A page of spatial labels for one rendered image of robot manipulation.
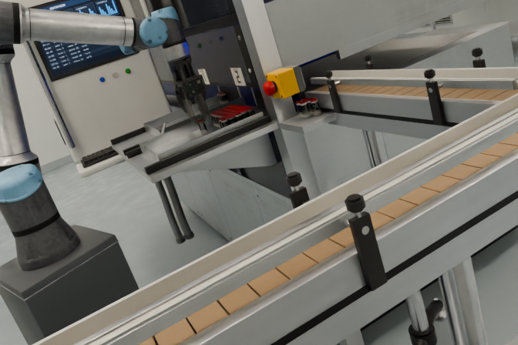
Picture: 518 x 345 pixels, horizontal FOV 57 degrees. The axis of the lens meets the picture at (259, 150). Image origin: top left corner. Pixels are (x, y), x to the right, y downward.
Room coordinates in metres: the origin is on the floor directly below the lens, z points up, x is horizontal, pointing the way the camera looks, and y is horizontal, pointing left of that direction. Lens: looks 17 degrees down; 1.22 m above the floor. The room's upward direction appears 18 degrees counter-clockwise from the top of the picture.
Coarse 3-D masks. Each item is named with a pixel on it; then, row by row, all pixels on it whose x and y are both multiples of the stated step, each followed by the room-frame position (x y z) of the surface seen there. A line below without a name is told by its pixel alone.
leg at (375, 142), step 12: (372, 132) 1.21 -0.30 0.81; (372, 144) 1.21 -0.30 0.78; (384, 144) 1.22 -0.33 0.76; (372, 156) 1.22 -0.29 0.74; (384, 156) 1.21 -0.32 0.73; (372, 168) 1.23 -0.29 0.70; (408, 300) 1.22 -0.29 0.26; (420, 300) 1.21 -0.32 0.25; (420, 312) 1.21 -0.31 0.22; (420, 324) 1.21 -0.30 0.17
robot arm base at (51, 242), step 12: (60, 216) 1.16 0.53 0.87; (36, 228) 1.10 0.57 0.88; (48, 228) 1.11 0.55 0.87; (60, 228) 1.13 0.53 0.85; (24, 240) 1.09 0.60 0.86; (36, 240) 1.09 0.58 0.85; (48, 240) 1.09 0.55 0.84; (60, 240) 1.11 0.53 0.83; (72, 240) 1.13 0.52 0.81; (24, 252) 1.09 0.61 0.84; (36, 252) 1.09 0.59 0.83; (48, 252) 1.08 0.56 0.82; (60, 252) 1.09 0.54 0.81; (24, 264) 1.08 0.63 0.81; (36, 264) 1.07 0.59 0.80; (48, 264) 1.08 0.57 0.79
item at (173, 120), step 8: (216, 96) 1.99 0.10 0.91; (208, 104) 1.98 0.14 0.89; (216, 104) 1.98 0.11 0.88; (224, 104) 1.73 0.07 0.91; (232, 104) 1.74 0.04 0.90; (240, 104) 1.75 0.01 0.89; (176, 112) 1.93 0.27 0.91; (184, 112) 1.94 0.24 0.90; (208, 112) 1.71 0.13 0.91; (152, 120) 1.89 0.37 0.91; (160, 120) 1.90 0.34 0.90; (168, 120) 1.91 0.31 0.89; (176, 120) 1.91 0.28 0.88; (184, 120) 1.67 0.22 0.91; (152, 128) 1.74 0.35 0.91; (160, 128) 1.85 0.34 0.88; (168, 128) 1.65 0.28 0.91; (176, 128) 1.66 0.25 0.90
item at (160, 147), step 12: (240, 120) 1.38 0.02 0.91; (252, 120) 1.40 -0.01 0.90; (168, 132) 1.56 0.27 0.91; (180, 132) 1.58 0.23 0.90; (192, 132) 1.59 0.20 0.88; (216, 132) 1.35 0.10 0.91; (144, 144) 1.53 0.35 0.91; (156, 144) 1.55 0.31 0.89; (168, 144) 1.53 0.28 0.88; (180, 144) 1.47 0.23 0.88; (192, 144) 1.33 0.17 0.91; (156, 156) 1.31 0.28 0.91; (168, 156) 1.30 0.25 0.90
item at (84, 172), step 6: (114, 156) 1.97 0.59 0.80; (120, 156) 1.95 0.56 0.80; (102, 162) 1.93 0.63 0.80; (108, 162) 1.93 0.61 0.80; (114, 162) 1.94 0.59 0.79; (120, 162) 1.95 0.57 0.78; (78, 168) 1.99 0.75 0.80; (84, 168) 1.94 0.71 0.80; (90, 168) 1.91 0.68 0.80; (96, 168) 1.91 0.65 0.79; (102, 168) 1.92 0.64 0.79; (84, 174) 1.89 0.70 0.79; (90, 174) 1.90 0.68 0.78
